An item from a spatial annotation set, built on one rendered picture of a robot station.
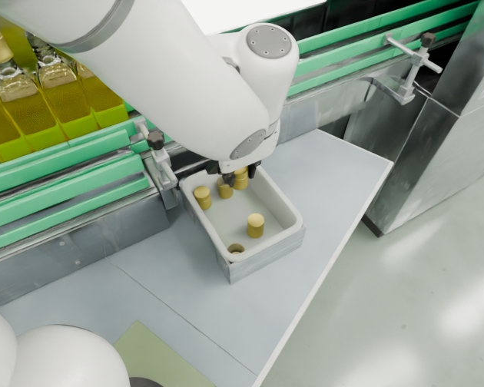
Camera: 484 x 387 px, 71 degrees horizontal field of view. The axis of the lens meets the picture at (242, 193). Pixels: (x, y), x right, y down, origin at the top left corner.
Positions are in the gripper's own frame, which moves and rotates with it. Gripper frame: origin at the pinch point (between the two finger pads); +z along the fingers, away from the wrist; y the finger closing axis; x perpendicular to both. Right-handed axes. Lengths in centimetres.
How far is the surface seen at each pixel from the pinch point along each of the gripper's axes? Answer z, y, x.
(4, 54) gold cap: -15.0, 26.9, -24.1
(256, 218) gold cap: 9.7, -1.6, 6.8
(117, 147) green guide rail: 2.5, 17.6, -15.2
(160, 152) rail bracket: -3.8, 11.7, -7.1
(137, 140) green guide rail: 5.2, 13.4, -17.1
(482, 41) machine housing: -1, -72, -6
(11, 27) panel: -9.0, 25.6, -37.5
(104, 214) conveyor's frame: 6.1, 24.3, -5.2
